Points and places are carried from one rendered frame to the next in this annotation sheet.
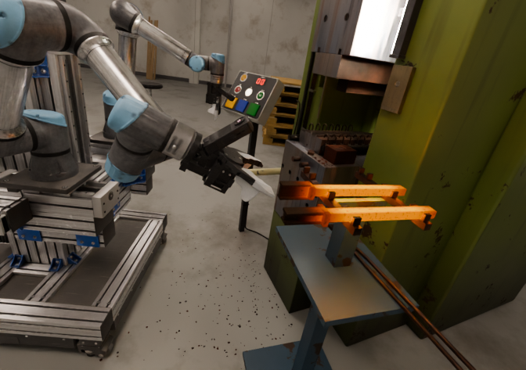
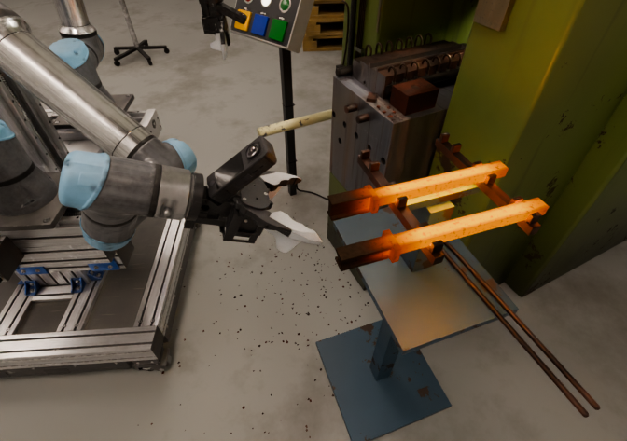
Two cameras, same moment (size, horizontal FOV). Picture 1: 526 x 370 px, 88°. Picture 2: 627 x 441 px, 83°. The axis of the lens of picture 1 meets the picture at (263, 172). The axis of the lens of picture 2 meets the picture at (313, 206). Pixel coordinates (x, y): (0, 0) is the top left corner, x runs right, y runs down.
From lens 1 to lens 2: 21 cm
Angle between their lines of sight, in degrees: 20
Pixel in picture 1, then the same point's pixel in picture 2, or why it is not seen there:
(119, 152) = (94, 227)
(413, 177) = (520, 130)
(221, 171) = (243, 221)
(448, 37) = not seen: outside the picture
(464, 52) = not seen: outside the picture
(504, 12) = not seen: outside the picture
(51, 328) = (97, 356)
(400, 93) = not seen: outside the picture
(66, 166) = (37, 189)
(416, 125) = (528, 50)
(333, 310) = (412, 335)
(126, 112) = (80, 186)
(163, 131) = (144, 197)
